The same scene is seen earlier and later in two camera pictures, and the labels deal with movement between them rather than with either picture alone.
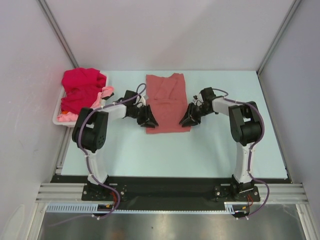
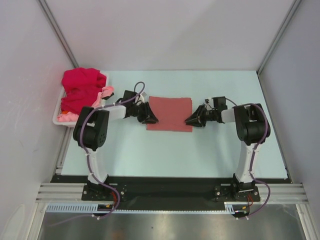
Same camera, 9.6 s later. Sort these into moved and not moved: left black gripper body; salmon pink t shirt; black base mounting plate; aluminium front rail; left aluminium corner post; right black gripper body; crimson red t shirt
Moved: right black gripper body; salmon pink t shirt
Not moved: black base mounting plate; crimson red t shirt; aluminium front rail; left black gripper body; left aluminium corner post
